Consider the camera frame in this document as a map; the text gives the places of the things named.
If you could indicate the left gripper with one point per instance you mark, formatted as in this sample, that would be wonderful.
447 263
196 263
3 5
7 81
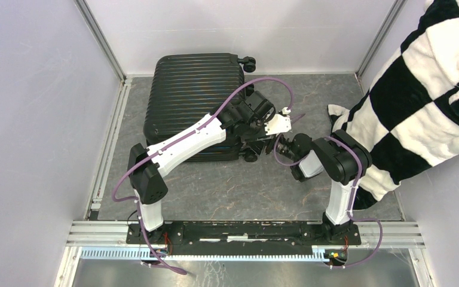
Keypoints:
260 135

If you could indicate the black suitcase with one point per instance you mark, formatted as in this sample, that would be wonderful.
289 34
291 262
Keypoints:
185 88

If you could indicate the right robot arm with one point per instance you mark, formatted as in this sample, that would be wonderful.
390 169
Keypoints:
345 161

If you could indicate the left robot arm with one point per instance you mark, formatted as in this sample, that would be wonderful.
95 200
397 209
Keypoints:
149 166

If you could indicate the black white checkered blanket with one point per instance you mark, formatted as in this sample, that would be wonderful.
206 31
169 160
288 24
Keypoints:
409 117

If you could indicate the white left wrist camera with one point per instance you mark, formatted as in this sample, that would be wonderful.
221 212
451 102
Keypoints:
280 123

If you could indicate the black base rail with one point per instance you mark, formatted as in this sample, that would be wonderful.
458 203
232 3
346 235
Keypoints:
245 237

